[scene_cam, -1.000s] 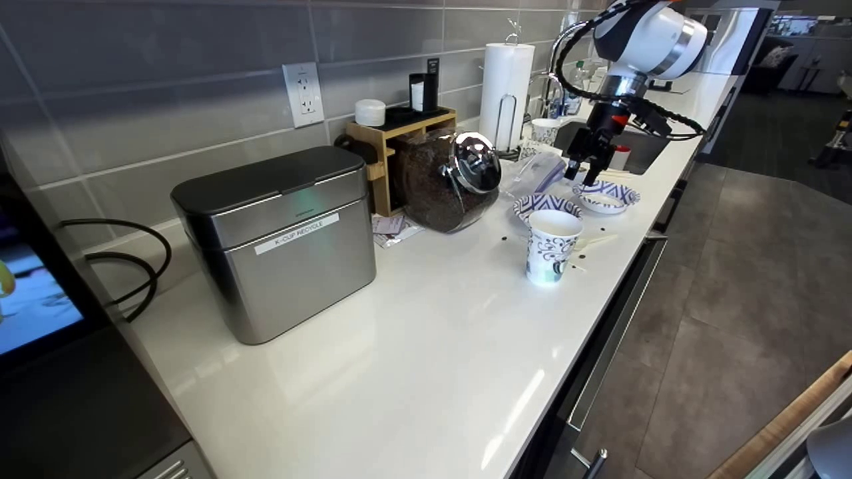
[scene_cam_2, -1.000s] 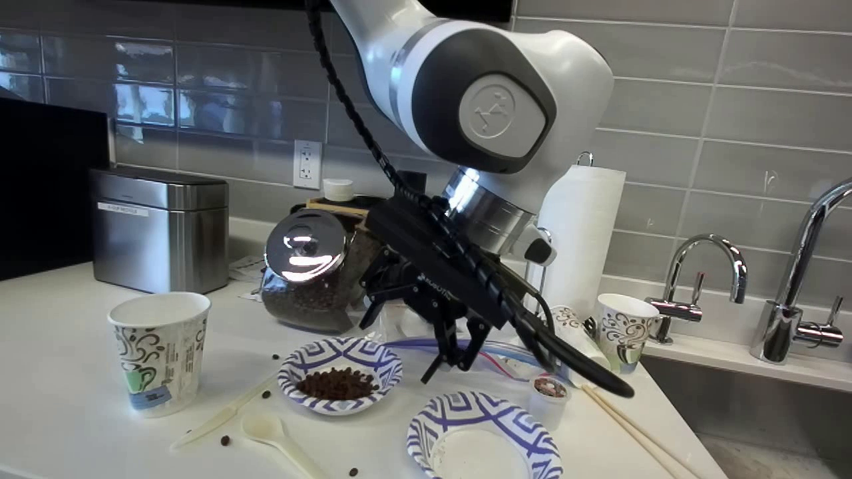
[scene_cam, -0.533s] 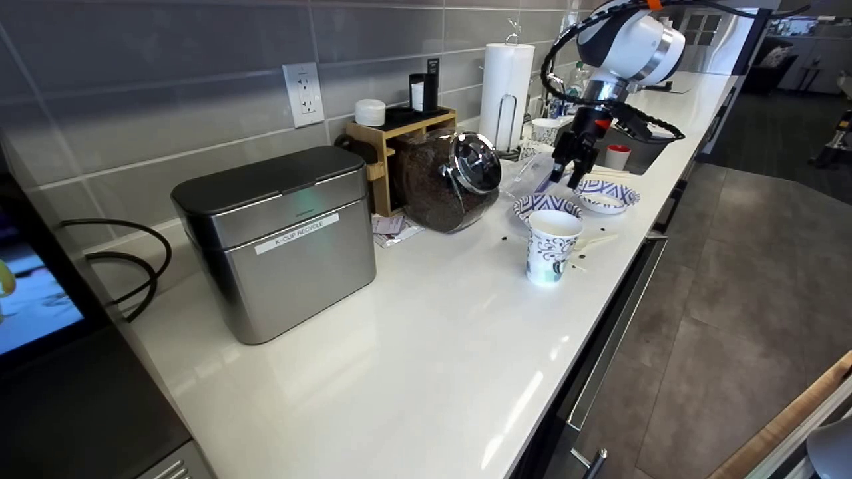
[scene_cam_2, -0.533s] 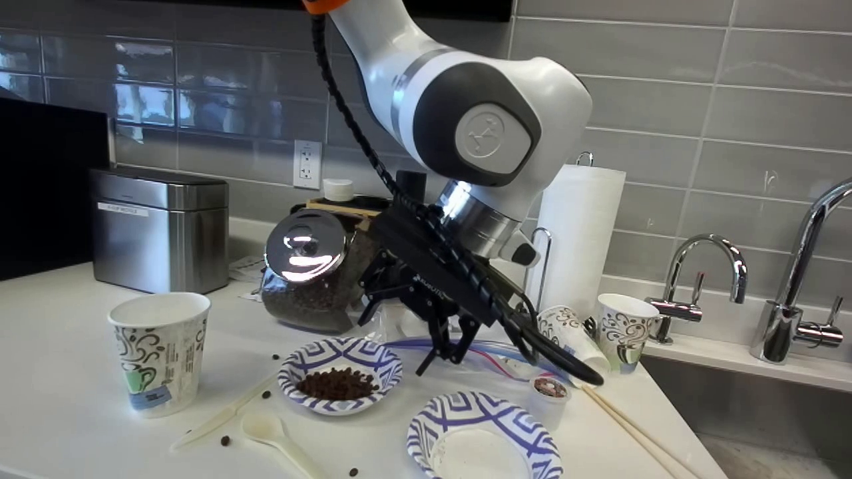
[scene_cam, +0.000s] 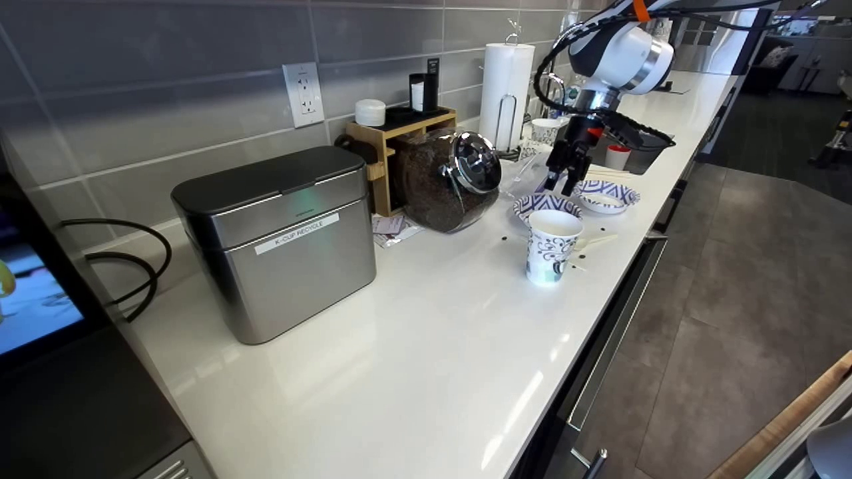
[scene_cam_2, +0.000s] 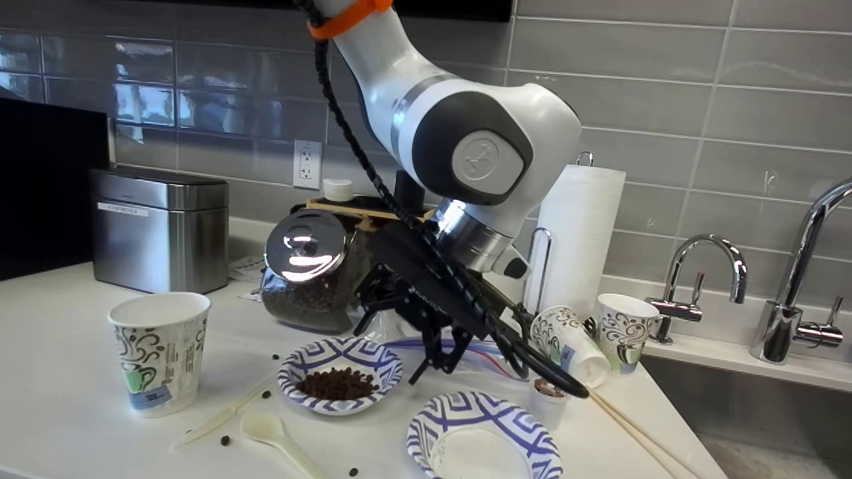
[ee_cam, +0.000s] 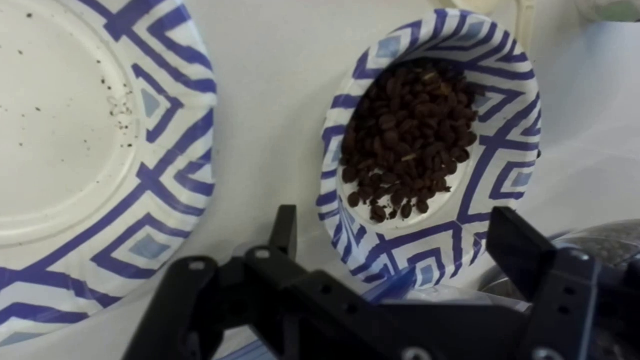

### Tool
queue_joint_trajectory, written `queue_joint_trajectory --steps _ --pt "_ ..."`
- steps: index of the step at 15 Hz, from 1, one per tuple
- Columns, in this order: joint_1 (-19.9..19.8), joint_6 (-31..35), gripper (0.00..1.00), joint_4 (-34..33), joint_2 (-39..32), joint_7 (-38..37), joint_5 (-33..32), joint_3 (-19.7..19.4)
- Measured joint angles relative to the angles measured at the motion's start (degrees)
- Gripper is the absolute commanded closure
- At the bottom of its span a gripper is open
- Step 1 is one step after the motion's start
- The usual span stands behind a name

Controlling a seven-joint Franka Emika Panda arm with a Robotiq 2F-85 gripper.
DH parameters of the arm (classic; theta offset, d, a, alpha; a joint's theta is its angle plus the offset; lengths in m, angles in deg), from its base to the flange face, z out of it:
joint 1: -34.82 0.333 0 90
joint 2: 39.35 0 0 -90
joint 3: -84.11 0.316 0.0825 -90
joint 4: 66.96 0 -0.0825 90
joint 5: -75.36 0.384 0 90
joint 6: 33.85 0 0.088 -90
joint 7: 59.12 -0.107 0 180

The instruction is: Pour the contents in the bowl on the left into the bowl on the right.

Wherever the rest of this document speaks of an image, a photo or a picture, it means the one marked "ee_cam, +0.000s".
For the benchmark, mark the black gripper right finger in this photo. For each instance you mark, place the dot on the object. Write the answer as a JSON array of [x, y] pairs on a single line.
[[520, 246]]

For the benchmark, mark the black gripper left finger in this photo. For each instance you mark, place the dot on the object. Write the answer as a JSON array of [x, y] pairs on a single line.
[[282, 230]]

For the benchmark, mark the blue patterned paper bowl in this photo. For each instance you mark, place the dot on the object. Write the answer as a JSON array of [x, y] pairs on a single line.
[[66, 120], [507, 152]]

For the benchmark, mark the coffee beans pile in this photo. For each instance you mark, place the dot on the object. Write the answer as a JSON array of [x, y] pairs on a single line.
[[407, 132]]

